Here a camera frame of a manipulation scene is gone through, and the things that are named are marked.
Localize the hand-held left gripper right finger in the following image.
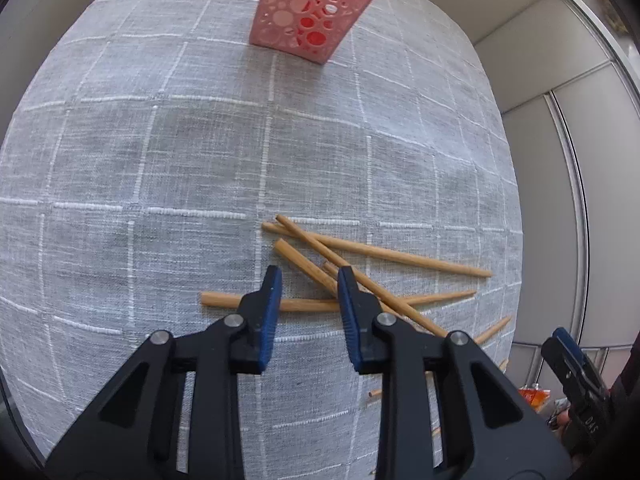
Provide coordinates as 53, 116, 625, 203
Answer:
337, 266, 574, 480

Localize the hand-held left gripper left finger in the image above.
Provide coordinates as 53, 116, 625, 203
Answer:
44, 265, 283, 480

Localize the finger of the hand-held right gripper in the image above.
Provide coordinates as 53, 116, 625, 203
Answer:
541, 327, 617, 466

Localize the bunch of wooden chopsticks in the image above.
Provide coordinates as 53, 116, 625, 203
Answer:
200, 214, 512, 436

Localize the pink perforated utensil holder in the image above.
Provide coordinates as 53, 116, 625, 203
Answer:
249, 0, 401, 65

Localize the orange snack packet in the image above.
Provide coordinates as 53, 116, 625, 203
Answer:
518, 384, 552, 413

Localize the white cabinet door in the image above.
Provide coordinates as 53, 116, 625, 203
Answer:
406, 0, 571, 46
472, 0, 621, 115
501, 60, 640, 348

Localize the grey checked tablecloth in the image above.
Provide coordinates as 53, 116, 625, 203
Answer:
0, 0, 523, 480

